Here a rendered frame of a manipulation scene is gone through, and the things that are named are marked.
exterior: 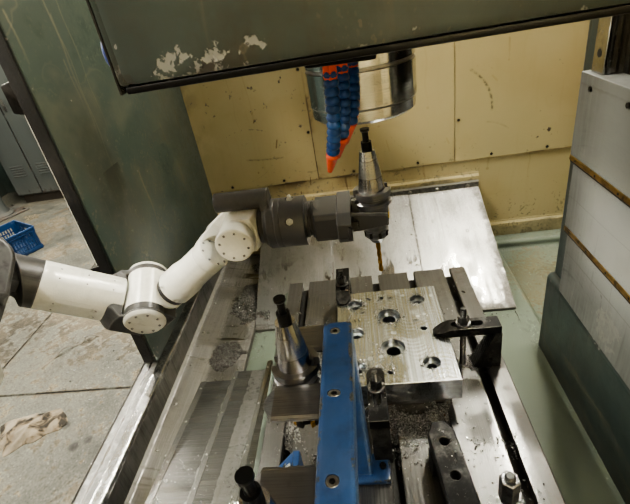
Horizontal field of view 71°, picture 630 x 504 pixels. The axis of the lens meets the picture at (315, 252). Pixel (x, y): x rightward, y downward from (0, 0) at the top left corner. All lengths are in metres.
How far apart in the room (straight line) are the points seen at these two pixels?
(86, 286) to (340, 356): 0.52
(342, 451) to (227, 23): 0.40
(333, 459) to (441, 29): 0.40
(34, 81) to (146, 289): 0.48
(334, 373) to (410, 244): 1.20
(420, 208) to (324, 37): 1.49
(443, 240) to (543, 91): 0.63
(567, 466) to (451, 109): 1.20
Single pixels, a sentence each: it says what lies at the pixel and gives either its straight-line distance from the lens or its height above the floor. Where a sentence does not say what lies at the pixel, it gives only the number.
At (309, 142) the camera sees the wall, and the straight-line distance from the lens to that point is 1.79.
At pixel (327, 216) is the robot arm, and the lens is 0.74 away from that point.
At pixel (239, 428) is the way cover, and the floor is 0.74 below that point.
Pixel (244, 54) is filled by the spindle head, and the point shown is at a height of 1.60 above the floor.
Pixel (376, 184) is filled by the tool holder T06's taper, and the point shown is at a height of 1.34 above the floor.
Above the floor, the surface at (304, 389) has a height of 1.22.
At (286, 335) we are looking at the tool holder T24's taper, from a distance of 0.54.
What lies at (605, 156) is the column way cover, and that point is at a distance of 0.98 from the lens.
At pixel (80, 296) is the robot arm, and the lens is 0.91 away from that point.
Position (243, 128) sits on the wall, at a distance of 1.81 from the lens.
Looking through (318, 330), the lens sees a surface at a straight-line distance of 0.64.
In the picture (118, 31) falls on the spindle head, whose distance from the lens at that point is 0.41.
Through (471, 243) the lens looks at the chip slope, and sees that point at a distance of 1.74.
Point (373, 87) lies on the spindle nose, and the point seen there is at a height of 1.51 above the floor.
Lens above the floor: 1.63
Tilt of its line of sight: 30 degrees down
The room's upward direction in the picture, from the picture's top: 10 degrees counter-clockwise
